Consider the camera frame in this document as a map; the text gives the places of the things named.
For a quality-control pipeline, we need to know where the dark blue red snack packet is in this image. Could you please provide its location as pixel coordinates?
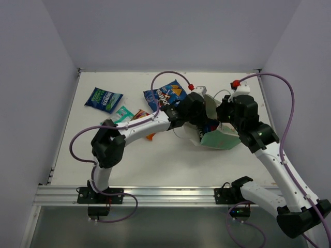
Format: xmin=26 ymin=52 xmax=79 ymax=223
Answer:
xmin=202 ymin=120 xmax=219 ymax=134

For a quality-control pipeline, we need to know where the blue cookie snack packet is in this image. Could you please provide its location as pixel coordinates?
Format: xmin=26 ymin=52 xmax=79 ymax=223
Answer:
xmin=143 ymin=80 xmax=187 ymax=112

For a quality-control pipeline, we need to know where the green printed paper bag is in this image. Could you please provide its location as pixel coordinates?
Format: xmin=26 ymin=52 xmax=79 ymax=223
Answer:
xmin=171 ymin=94 xmax=241 ymax=150

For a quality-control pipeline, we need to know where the orange snack packet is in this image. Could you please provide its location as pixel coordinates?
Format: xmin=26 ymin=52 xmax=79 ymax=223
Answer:
xmin=131 ymin=110 xmax=155 ymax=141

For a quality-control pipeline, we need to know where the green mint snack packet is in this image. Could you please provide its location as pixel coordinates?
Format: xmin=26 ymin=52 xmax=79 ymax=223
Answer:
xmin=100 ymin=106 xmax=134 ymax=125

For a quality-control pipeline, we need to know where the blue Burts crisps packet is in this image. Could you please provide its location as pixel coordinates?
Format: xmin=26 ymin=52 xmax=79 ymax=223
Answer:
xmin=84 ymin=87 xmax=123 ymax=114

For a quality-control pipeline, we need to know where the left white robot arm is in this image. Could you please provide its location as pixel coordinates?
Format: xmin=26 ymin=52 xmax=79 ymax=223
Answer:
xmin=89 ymin=91 xmax=207 ymax=203

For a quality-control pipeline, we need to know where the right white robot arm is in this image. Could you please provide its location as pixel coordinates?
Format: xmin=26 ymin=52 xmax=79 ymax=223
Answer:
xmin=216 ymin=95 xmax=330 ymax=238

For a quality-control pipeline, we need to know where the blue white snack packet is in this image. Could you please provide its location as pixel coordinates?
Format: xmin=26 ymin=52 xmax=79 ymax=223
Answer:
xmin=197 ymin=126 xmax=204 ymax=140

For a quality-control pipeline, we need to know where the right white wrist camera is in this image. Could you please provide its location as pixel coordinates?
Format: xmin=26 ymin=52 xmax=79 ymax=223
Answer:
xmin=229 ymin=80 xmax=250 ymax=102

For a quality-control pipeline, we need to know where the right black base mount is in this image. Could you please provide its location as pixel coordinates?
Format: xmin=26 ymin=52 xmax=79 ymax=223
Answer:
xmin=214 ymin=176 xmax=253 ymax=221

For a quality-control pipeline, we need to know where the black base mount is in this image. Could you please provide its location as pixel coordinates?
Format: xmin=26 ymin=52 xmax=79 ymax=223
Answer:
xmin=76 ymin=187 xmax=124 ymax=220
xmin=214 ymin=176 xmax=253 ymax=221

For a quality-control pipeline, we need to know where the aluminium mounting rail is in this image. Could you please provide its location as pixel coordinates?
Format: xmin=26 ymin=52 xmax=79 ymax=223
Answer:
xmin=33 ymin=185 xmax=267 ymax=207

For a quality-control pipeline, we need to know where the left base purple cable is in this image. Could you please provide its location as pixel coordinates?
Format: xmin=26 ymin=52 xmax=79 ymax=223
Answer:
xmin=89 ymin=193 xmax=138 ymax=223

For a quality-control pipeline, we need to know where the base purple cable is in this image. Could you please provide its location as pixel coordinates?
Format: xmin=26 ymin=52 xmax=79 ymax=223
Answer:
xmin=89 ymin=193 xmax=138 ymax=223
xmin=226 ymin=200 xmax=267 ymax=248

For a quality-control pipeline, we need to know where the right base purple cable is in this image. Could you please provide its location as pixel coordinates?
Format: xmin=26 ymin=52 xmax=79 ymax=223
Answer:
xmin=226 ymin=200 xmax=267 ymax=248

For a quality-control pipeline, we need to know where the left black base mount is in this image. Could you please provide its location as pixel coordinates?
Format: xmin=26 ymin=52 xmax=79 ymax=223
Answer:
xmin=76 ymin=187 xmax=124 ymax=220

